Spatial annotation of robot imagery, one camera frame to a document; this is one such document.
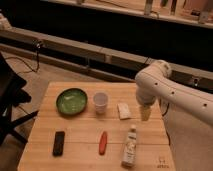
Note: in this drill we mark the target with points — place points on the translucent plastic cup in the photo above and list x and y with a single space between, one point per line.
100 100

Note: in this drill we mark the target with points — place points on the green bowl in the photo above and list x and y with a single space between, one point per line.
71 101

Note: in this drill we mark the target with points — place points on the white squeeze bottle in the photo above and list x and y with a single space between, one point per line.
129 152

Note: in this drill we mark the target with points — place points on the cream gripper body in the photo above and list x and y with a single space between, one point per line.
145 112

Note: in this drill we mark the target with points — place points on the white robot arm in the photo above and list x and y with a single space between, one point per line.
153 81

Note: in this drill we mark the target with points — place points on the black chair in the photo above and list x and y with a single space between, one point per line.
11 95

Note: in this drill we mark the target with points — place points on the white sponge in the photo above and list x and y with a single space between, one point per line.
124 112

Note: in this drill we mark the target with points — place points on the wooden table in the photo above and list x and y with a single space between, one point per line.
83 133

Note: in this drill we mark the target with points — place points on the black eraser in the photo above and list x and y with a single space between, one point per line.
58 143

